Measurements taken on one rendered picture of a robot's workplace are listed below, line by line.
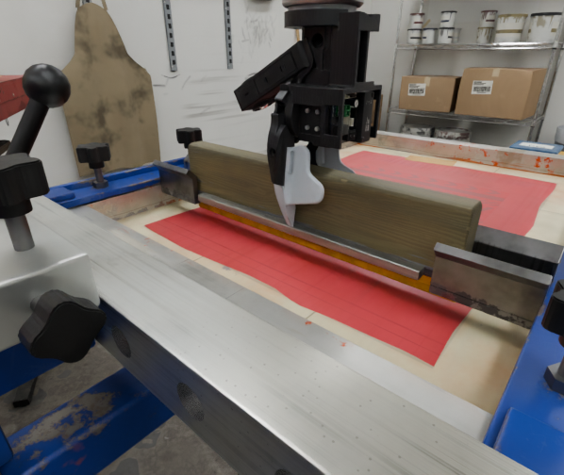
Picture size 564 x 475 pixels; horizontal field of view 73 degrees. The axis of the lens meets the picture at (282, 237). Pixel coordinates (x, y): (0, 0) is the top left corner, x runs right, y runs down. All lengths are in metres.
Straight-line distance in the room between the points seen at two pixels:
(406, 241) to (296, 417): 0.24
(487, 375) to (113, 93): 2.34
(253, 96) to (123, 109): 2.07
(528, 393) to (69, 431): 0.31
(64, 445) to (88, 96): 2.16
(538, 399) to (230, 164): 0.39
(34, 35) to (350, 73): 2.12
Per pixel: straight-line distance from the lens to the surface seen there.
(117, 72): 2.48
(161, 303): 0.24
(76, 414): 0.37
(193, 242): 0.50
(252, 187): 0.48
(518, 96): 3.60
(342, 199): 0.40
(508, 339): 0.39
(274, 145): 0.39
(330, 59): 0.38
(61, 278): 0.23
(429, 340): 0.36
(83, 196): 0.58
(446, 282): 0.37
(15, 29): 2.38
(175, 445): 1.49
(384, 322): 0.36
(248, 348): 0.20
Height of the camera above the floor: 1.17
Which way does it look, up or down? 26 degrees down
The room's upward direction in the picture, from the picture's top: straight up
